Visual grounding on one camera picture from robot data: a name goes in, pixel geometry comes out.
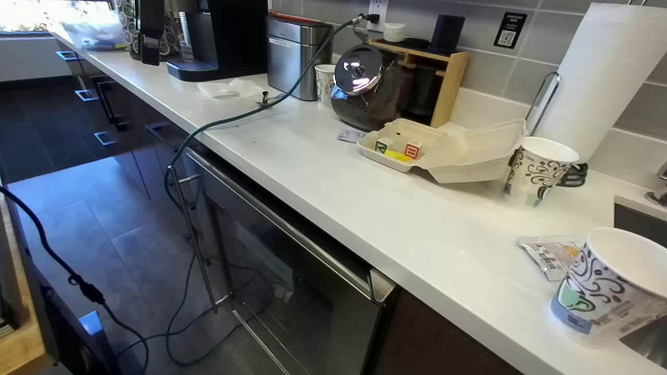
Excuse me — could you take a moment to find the wooden rack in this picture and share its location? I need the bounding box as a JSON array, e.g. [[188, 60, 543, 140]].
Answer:
[[364, 38, 471, 129]]

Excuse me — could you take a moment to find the metal paper towel holder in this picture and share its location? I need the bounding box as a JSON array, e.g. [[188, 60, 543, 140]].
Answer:
[[524, 69, 563, 138]]

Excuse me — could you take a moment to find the black box speaker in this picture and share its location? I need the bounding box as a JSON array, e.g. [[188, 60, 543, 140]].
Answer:
[[430, 12, 467, 57]]

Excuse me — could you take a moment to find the small flat sachet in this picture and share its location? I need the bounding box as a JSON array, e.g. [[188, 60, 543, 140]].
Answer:
[[335, 127, 366, 147]]

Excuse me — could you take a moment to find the clear snack packet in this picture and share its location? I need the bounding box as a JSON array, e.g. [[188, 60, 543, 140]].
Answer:
[[515, 234, 587, 283]]

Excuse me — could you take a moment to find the large patterned paper cup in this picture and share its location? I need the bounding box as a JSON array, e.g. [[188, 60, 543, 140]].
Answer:
[[549, 225, 667, 340]]

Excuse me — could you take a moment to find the black cabinet handle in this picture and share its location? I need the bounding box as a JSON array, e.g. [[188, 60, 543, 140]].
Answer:
[[92, 76, 131, 134]]

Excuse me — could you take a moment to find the small white paper cup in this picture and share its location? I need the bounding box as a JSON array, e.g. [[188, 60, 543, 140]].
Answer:
[[313, 62, 337, 108]]

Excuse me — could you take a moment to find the black wall sticker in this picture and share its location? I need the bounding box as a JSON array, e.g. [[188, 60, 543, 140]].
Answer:
[[491, 10, 530, 53]]

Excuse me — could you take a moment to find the small white container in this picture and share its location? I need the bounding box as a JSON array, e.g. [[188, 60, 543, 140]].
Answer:
[[379, 21, 407, 44]]

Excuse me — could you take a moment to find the dark jar in rack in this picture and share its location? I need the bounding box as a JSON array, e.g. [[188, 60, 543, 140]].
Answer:
[[400, 65, 443, 127]]

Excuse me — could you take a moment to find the yellow toy block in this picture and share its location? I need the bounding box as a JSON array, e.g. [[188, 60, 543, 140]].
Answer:
[[383, 148, 416, 167]]

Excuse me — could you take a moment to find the thick black cable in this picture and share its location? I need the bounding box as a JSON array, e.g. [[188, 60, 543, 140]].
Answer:
[[0, 183, 153, 375]]

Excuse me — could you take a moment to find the white crumpled napkin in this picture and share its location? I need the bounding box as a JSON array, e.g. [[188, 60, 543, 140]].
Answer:
[[196, 76, 265, 103]]

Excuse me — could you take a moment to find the black coffee machine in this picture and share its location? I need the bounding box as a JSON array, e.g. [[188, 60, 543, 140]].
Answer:
[[165, 0, 270, 84]]

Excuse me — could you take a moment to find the stainless steel canister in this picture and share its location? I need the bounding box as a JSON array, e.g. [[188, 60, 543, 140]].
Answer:
[[265, 10, 335, 105]]

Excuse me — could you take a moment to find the white wall outlet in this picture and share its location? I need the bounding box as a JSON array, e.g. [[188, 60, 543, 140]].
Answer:
[[364, 0, 391, 21]]

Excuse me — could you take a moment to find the under-counter glass door fridge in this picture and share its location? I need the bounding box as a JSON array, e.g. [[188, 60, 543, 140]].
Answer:
[[182, 147, 400, 375]]

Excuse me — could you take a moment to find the white paper towel roll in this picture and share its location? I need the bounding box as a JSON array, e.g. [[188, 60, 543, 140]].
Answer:
[[534, 2, 667, 163]]

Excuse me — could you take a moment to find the dark green cable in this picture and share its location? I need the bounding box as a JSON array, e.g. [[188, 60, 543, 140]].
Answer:
[[160, 12, 372, 369]]

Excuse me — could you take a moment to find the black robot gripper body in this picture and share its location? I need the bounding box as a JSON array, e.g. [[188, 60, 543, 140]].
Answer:
[[133, 0, 168, 46]]

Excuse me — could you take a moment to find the clear plastic bag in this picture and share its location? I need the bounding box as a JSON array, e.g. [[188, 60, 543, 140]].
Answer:
[[57, 0, 131, 53]]

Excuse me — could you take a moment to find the beige foam takeout container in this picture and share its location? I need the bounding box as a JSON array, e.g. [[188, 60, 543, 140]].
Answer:
[[356, 116, 525, 188]]

